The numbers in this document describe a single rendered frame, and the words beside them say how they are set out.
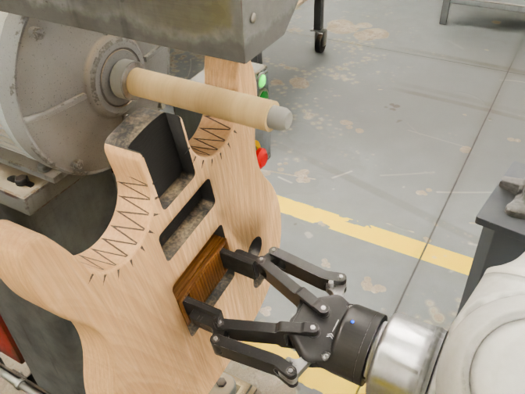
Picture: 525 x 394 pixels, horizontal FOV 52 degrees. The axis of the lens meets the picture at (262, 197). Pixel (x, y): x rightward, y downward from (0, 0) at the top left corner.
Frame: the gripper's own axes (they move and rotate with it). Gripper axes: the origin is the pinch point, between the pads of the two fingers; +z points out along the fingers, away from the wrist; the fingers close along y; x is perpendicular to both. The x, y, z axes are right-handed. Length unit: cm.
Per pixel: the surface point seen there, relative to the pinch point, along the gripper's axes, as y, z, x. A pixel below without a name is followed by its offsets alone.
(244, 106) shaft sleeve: 10.0, -1.8, 18.5
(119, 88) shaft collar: 8.7, 14.1, 17.9
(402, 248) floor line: 111, 6, -123
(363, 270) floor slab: 93, 15, -120
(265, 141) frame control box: 39.1, 16.0, -14.1
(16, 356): -9, 54, -47
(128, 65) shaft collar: 10.8, 13.8, 19.7
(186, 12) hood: -2.2, -7.5, 35.4
